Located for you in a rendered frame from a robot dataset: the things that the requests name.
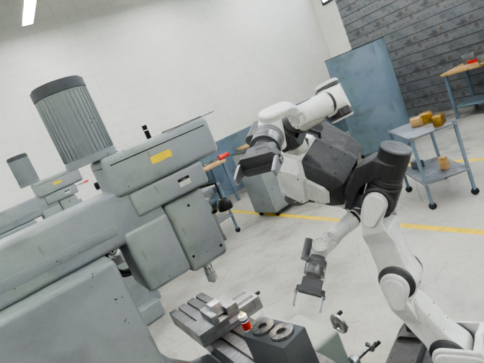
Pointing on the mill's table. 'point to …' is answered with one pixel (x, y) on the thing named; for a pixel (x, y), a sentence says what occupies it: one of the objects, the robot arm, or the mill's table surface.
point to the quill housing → (195, 228)
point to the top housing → (154, 158)
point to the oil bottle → (244, 321)
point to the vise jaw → (227, 305)
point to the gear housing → (168, 188)
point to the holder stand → (279, 343)
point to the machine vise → (208, 328)
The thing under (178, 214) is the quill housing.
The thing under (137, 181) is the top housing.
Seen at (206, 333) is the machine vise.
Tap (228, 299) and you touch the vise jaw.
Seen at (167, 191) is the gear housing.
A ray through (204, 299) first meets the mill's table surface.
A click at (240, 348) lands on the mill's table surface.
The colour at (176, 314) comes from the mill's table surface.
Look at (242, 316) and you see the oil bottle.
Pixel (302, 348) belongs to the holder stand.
